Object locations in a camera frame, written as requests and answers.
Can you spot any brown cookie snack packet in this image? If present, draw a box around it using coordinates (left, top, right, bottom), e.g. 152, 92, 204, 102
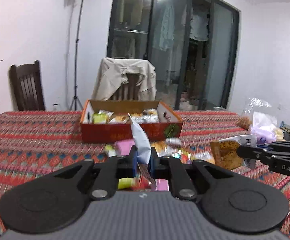
210, 134, 257, 170

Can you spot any white blue snack packet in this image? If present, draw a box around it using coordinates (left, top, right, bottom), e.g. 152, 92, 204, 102
128, 114, 156, 191

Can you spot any green white snack packet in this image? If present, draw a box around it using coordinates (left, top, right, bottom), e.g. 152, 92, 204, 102
92, 112, 111, 124

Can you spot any purple tissue pack in bag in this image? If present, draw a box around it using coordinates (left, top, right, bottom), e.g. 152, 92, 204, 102
242, 98, 278, 144

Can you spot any red patterned tablecloth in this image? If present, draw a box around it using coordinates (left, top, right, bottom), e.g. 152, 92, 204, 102
0, 109, 290, 240

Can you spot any purple snack packet back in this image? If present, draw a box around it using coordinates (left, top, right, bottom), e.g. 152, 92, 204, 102
114, 139, 135, 156

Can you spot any orange cardboard snack box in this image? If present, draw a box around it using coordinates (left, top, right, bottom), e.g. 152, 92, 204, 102
80, 100, 183, 144

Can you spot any dark wooden chair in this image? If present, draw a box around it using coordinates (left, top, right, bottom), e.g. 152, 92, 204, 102
9, 60, 45, 111

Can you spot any wooden chair with jacket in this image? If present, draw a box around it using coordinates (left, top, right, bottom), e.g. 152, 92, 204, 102
109, 74, 140, 101

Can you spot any beige jacket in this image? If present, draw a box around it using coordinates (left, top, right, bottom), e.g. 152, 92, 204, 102
92, 57, 156, 101

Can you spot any black framed glass sliding door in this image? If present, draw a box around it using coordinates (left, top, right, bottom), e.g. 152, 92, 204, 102
107, 0, 239, 110

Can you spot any studio light on tripod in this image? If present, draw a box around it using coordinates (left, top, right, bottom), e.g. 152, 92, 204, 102
70, 0, 84, 111

